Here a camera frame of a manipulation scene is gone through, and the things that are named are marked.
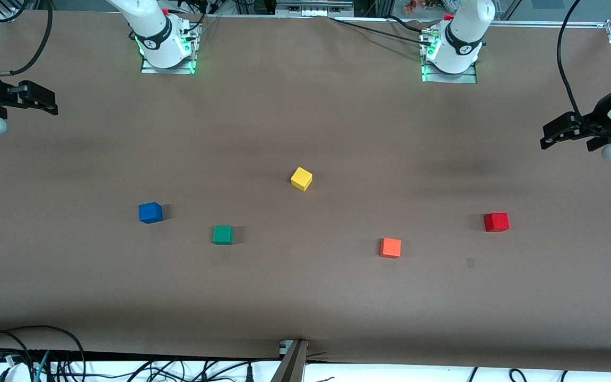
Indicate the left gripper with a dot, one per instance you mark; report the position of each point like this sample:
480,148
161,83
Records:
598,116

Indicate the red wooden block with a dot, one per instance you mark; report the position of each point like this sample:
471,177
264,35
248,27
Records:
497,222

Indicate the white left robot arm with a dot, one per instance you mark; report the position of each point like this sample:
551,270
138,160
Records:
459,42

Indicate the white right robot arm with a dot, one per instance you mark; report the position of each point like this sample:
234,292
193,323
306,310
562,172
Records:
157,37

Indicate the blue wooden block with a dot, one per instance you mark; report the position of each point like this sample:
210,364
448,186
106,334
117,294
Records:
150,213

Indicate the orange wooden block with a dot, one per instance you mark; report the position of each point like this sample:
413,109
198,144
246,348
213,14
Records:
390,248

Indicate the green wooden block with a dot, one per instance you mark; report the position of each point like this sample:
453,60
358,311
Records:
223,235

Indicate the yellow wooden block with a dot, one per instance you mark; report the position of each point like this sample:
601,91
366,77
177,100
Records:
301,179

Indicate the small colourful figurines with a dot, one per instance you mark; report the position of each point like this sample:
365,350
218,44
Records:
427,4

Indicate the grey power strip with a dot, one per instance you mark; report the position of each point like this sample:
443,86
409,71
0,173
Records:
313,7

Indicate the brown table cover sheet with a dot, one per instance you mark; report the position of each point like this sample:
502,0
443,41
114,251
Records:
305,297

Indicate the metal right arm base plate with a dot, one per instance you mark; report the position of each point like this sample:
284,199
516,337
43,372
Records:
149,69

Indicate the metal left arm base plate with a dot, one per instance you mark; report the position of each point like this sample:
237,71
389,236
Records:
470,78

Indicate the aluminium camera post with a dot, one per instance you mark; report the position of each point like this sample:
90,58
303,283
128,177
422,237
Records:
290,366

